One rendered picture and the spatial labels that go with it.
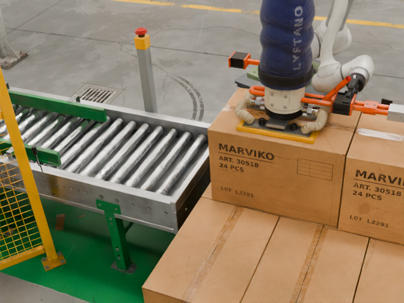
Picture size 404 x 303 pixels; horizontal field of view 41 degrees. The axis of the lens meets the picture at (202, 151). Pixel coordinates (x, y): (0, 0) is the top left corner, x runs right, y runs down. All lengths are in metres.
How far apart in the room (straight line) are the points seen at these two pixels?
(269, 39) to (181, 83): 2.66
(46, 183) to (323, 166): 1.44
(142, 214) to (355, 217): 1.00
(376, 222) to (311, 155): 0.40
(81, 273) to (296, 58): 1.70
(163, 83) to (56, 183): 2.12
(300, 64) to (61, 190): 1.41
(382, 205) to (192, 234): 0.82
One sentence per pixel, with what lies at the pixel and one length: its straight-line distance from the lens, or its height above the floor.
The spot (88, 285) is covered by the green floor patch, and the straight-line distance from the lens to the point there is 3.08.
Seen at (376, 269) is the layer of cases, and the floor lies 0.54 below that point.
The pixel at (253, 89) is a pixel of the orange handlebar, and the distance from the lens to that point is 2.40.
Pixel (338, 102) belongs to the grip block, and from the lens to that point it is 2.31.
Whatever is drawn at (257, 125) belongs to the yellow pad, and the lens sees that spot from 2.37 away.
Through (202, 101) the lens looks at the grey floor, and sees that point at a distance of 4.48.
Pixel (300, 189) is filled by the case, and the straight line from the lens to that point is 2.42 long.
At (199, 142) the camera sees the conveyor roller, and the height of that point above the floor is 0.54.
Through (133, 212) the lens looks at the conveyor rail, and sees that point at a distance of 2.72.
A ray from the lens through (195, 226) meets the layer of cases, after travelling 2.50.
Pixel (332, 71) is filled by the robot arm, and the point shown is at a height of 1.06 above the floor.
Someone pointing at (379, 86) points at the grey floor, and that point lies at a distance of 4.75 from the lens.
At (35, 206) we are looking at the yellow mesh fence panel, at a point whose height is 0.44.
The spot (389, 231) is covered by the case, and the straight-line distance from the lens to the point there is 2.45.
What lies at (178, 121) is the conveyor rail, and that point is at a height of 0.59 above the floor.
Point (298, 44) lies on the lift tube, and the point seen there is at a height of 1.35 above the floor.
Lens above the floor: 2.25
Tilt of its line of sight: 35 degrees down
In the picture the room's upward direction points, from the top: 4 degrees counter-clockwise
